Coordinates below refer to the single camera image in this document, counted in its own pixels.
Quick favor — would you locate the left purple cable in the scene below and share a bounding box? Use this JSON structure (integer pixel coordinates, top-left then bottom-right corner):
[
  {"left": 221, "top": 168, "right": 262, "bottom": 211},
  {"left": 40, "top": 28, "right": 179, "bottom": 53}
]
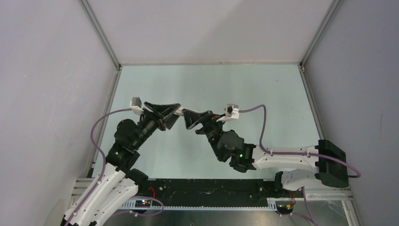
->
[{"left": 62, "top": 107, "right": 133, "bottom": 224}]

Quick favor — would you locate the white AC remote control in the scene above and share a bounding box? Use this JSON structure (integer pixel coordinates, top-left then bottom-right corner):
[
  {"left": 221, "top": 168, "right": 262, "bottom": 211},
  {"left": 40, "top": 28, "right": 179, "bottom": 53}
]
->
[{"left": 174, "top": 106, "right": 202, "bottom": 117}]

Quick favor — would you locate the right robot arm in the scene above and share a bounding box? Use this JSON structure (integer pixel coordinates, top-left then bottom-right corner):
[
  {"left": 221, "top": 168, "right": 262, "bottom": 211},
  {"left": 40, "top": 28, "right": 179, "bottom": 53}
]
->
[{"left": 182, "top": 106, "right": 349, "bottom": 197}]

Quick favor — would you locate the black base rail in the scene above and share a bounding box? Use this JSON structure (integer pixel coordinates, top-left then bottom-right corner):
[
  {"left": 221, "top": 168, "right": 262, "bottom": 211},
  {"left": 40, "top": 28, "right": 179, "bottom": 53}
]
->
[{"left": 74, "top": 178, "right": 354, "bottom": 211}]

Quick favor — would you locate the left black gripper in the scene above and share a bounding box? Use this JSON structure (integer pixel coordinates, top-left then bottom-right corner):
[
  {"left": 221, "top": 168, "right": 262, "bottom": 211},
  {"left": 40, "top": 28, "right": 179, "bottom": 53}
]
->
[{"left": 132, "top": 101, "right": 182, "bottom": 149}]

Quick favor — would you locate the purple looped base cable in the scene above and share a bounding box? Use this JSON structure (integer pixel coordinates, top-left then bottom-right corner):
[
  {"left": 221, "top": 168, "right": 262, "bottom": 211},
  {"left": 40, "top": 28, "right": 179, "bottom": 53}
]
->
[{"left": 109, "top": 193, "right": 165, "bottom": 218}]

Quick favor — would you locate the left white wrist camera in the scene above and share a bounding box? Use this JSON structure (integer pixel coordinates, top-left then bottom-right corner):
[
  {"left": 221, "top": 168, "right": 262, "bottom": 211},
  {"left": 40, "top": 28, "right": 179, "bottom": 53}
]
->
[{"left": 129, "top": 97, "right": 143, "bottom": 115}]

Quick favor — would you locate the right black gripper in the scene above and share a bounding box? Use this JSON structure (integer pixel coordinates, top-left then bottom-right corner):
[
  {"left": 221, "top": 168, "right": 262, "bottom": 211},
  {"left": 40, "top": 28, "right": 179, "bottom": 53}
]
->
[{"left": 183, "top": 108, "right": 228, "bottom": 161}]

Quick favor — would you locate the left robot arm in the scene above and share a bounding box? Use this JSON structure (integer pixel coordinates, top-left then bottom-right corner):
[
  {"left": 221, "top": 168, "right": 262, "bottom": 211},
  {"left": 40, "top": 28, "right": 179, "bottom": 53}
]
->
[{"left": 61, "top": 98, "right": 181, "bottom": 226}]

